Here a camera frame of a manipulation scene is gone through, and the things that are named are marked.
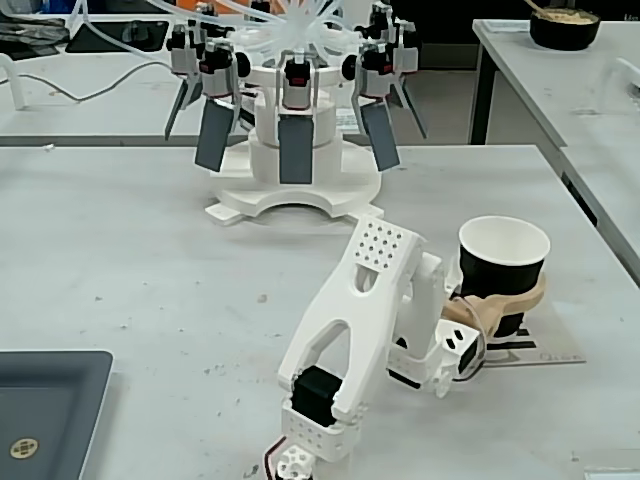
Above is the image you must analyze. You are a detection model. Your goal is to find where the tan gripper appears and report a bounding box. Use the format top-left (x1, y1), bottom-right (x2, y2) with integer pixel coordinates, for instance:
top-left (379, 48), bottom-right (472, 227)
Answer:
top-left (441, 268), bottom-right (549, 342)

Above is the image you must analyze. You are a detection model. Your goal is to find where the black paper cup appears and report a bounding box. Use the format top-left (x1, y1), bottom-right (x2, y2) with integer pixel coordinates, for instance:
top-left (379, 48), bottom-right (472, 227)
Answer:
top-left (457, 215), bottom-right (552, 342)

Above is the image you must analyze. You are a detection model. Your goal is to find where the printed paper mat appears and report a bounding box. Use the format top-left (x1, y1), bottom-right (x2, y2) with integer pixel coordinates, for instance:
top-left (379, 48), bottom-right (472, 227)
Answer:
top-left (480, 325), bottom-right (587, 370)

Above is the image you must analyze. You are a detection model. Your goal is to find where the grey dispenser paddle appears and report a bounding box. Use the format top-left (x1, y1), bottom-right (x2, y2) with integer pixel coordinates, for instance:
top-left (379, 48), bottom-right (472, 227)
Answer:
top-left (193, 97), bottom-right (237, 174)
top-left (277, 113), bottom-right (317, 186)
top-left (359, 100), bottom-right (402, 173)
top-left (163, 78), bottom-right (194, 142)
top-left (393, 74), bottom-right (430, 141)

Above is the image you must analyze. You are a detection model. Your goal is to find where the white round dispenser base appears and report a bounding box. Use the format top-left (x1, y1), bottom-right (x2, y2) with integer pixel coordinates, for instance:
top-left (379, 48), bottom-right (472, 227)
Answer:
top-left (203, 64), bottom-right (387, 227)

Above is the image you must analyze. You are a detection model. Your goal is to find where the grey side table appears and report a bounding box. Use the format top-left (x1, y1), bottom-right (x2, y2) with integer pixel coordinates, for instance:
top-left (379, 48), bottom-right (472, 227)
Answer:
top-left (469, 18), bottom-right (640, 292)

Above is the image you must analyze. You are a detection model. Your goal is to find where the white flat box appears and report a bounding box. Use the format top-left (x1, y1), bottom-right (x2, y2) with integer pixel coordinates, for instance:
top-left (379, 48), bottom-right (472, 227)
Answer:
top-left (583, 469), bottom-right (640, 480)

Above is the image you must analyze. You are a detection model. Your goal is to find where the grey red motor unit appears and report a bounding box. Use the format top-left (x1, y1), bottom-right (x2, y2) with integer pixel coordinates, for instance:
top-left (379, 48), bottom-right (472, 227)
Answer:
top-left (368, 1), bottom-right (419, 77)
top-left (341, 41), bottom-right (397, 104)
top-left (166, 21), bottom-right (207, 79)
top-left (198, 39), bottom-right (252, 102)
top-left (276, 51), bottom-right (320, 115)

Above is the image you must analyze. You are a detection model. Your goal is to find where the black bowl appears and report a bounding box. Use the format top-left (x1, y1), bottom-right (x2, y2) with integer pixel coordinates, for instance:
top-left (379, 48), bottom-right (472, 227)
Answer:
top-left (528, 6), bottom-right (602, 52)

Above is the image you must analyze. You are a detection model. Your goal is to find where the clear tubing bundle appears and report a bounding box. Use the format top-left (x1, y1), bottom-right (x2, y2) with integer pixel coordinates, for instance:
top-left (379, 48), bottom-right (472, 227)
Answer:
top-left (69, 0), bottom-right (362, 57)

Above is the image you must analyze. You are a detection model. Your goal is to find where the black flat pad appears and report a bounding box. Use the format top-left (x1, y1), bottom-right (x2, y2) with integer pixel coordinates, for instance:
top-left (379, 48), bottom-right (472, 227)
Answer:
top-left (64, 19), bottom-right (172, 55)

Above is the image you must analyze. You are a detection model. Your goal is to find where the grey plastic tray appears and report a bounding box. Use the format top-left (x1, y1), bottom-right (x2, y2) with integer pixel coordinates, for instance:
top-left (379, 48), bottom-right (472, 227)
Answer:
top-left (0, 349), bottom-right (116, 480)

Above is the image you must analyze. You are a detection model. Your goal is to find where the white curved handle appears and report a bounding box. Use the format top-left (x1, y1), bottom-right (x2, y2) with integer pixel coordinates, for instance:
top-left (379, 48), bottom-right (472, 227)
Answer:
top-left (613, 56), bottom-right (640, 110)

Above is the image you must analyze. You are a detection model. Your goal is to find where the red black base cable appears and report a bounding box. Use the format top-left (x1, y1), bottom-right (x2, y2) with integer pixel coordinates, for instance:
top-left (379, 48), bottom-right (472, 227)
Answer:
top-left (261, 436), bottom-right (290, 480)

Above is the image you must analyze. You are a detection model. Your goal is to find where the white bracket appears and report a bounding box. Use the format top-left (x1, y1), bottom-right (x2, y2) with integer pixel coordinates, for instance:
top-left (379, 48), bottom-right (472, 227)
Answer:
top-left (0, 51), bottom-right (30, 112)

